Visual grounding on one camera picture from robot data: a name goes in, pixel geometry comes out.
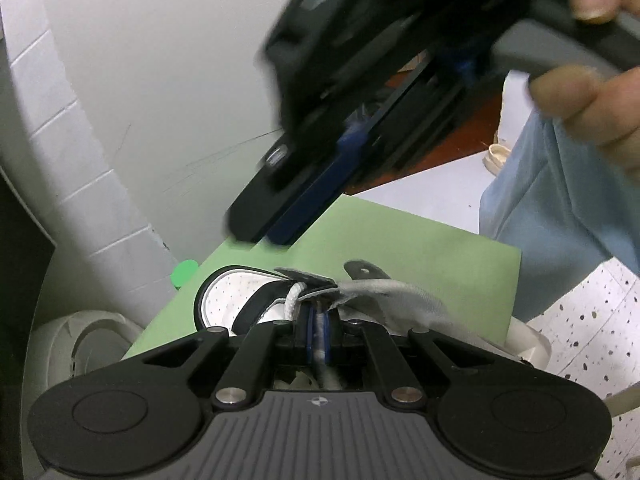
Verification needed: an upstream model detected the green bottle cap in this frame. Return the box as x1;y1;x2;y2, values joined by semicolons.
171;259;200;291

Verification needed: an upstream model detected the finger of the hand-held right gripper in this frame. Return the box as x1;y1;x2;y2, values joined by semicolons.
223;136;342;246
265;124;402;250

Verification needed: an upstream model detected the beige slipper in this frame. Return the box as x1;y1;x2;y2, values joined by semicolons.
482;142;514;177

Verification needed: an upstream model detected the grey foam board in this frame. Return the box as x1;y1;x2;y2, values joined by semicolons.
35;0;312;267

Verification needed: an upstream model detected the green mat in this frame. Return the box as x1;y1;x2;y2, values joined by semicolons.
122;195;524;362

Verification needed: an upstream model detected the brown wooden cabinet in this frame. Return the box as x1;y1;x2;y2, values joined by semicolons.
345;55;507;197

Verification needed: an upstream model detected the person's right hand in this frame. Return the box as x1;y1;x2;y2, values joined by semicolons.
529;0;640;182

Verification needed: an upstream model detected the white and black sneaker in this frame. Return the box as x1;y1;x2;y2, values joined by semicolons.
192;259;522;392

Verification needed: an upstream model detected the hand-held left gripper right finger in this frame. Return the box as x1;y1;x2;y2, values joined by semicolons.
320;306;504;409

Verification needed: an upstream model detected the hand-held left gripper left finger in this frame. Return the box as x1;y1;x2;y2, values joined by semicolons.
134;306;317;408

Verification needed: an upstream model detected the white shoelace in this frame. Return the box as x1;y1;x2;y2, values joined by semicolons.
284;282;342;391

